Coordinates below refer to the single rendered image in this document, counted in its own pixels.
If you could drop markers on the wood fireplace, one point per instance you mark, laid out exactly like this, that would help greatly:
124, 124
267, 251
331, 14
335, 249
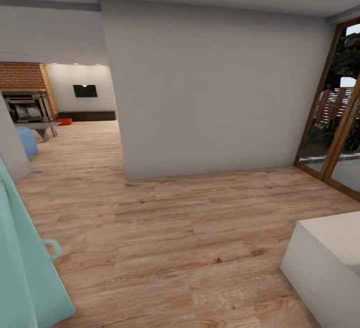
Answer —
27, 106

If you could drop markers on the storage box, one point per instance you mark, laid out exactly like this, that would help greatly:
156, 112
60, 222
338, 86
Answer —
65, 121

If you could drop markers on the sofa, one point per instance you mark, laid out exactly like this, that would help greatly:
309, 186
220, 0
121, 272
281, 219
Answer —
28, 141

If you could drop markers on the door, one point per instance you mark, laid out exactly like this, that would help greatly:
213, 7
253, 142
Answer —
330, 146

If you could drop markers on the coffee table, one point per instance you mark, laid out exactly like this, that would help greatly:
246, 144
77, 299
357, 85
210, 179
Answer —
40, 128

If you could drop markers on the cabinet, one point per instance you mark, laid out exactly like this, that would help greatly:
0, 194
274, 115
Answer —
83, 116

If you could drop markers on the wall mounted tv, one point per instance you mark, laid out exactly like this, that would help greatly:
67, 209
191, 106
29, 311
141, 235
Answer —
85, 91

